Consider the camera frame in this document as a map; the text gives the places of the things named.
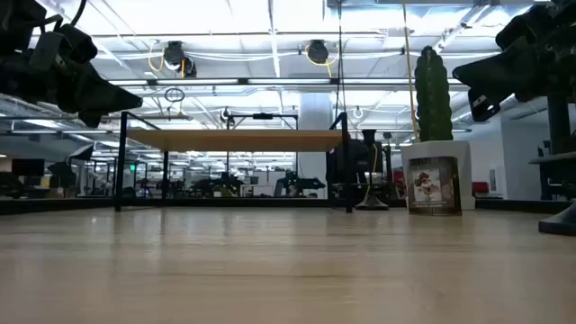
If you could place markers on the wooden shelf with black legs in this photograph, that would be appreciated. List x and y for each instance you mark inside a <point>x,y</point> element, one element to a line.
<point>234,140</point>

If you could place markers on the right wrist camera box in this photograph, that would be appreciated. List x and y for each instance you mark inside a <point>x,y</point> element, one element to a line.
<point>483,105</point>

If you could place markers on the green cactus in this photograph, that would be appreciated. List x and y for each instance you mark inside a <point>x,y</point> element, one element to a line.
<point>433,99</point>

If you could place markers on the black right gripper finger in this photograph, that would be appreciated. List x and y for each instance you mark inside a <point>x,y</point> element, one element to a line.
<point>508,82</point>
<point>508,60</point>

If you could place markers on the white plant pot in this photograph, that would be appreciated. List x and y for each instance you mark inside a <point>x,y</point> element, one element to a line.
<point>436,148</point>

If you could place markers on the black photo softbox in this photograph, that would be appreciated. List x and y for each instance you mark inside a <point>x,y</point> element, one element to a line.
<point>82,153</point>
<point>60,171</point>

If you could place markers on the large black monitor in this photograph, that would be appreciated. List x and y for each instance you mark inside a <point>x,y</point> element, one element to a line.
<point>558,126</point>

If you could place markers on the grey side desk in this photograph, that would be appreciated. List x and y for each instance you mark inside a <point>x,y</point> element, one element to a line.
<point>558,159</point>

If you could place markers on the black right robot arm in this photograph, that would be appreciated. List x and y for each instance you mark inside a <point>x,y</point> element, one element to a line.
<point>568,6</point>

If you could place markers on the long ceiling light bar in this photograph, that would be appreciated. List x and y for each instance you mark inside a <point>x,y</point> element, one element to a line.
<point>202,82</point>

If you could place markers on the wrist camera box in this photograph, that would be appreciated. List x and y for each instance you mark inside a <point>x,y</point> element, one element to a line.
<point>90,119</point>
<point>483,105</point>

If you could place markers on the printed food packet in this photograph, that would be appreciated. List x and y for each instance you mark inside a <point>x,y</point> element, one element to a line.
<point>434,185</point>

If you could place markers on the black background camera frame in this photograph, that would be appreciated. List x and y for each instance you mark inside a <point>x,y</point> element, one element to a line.
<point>263,116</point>

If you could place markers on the black background robot arm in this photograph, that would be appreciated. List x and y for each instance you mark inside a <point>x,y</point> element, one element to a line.
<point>220,185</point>
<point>297,184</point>

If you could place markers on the black background screen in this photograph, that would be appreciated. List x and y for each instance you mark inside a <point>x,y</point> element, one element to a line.
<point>348,157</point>

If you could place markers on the red background box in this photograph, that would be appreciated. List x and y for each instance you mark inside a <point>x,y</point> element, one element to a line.
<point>480,187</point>

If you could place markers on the small black background monitor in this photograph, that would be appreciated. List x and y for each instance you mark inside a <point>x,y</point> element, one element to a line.
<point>27,167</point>

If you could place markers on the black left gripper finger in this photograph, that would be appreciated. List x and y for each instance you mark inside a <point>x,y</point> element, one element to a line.
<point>99,104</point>
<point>94,83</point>

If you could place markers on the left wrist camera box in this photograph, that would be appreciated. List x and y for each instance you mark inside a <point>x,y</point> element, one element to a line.
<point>90,119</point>

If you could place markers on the white background table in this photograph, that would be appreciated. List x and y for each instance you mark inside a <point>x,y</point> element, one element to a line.
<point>258,184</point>

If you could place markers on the black aluminium rig frame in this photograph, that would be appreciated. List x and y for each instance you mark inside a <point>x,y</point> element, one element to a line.
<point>67,204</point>

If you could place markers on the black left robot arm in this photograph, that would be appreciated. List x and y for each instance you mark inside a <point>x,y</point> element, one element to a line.
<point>13,22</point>

